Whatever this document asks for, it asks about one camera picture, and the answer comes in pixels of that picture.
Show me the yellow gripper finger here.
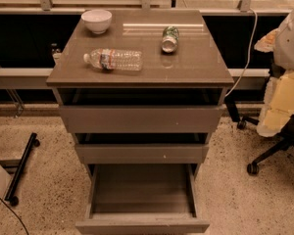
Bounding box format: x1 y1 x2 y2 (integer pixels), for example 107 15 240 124
257 71 294 137

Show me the clear plastic water bottle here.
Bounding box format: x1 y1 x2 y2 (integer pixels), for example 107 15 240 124
83 48 143 71

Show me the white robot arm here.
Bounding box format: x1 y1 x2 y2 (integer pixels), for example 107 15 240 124
254 9 294 137

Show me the grey drawer cabinet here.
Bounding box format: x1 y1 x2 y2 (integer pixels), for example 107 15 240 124
47 10 233 173

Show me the grey bottom drawer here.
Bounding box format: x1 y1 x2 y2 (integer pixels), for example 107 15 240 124
75 164 209 235

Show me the grey drawer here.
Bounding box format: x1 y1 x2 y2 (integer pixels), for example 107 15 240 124
58 91 221 133
75 133 209 165
75 164 209 235

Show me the grey middle drawer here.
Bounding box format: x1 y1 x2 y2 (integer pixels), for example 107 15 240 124
75 133 209 165

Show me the grey top drawer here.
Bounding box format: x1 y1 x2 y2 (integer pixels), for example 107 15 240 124
58 91 221 133

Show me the black office chair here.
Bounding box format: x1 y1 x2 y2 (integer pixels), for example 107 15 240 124
225 96 294 175

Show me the green soda can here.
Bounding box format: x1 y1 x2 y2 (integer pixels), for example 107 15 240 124
162 25 179 53

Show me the white ceramic bowl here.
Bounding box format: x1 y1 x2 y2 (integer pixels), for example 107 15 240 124
81 9 112 34

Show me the black wheeled stand base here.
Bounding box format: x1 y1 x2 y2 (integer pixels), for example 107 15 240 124
5 132 40 207

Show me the white cable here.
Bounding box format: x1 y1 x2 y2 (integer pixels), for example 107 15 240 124
223 9 259 98

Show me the black floor cable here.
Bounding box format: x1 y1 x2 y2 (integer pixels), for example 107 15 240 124
0 183 30 235

